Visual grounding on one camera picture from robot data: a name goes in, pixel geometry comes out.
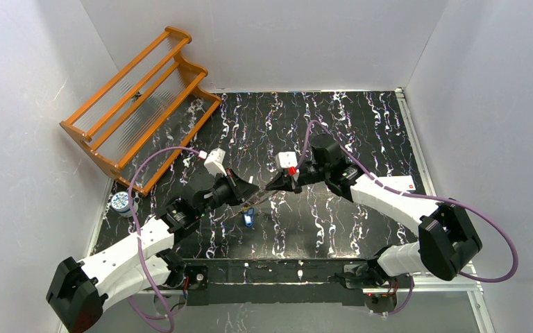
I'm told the aluminium frame rail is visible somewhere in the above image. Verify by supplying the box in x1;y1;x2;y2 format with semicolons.
46;257;480;332

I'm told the white box red label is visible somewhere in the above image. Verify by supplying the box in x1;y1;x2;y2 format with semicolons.
383;175;416;192

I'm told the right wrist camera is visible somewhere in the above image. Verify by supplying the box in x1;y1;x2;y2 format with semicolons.
275;151;298;176

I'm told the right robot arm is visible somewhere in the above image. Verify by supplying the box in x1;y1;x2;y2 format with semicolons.
266;135;482;285

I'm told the small patterned round jar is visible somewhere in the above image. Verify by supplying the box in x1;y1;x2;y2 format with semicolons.
110;191;137;218

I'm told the orange wooden rack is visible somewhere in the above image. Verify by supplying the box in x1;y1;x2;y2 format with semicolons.
60;26;221;187

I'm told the blue key tag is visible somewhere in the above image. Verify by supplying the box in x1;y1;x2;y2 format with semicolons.
243;207;255;228

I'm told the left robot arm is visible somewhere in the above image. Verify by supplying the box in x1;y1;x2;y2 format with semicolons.
46;169;260;332

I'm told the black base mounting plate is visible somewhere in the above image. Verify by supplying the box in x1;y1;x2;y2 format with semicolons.
139;258;398;318

